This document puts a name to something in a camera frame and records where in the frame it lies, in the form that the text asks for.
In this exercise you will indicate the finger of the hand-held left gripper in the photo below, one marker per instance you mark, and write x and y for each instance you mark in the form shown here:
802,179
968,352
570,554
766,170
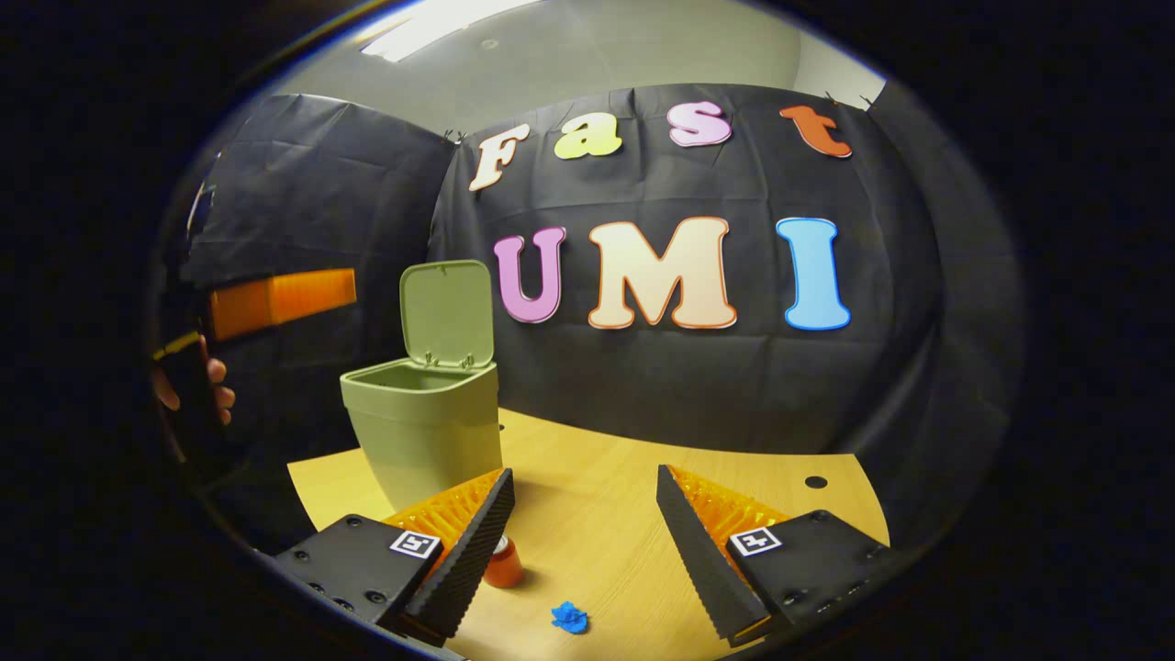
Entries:
285,301

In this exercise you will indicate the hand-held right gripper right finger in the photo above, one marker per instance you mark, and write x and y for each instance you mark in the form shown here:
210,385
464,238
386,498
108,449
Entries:
707,569

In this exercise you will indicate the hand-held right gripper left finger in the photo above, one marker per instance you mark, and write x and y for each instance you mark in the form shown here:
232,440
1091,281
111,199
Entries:
464,565

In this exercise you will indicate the blue paper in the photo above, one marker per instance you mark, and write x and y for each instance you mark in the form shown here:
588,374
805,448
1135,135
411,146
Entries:
569,618

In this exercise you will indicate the green desktop garbage bin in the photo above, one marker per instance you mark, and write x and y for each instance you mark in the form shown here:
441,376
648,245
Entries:
431,431

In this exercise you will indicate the wooden desktop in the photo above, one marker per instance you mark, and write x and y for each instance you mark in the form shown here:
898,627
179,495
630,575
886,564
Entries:
597,514

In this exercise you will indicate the black backdrop cloth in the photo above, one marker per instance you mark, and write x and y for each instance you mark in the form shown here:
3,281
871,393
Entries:
698,386

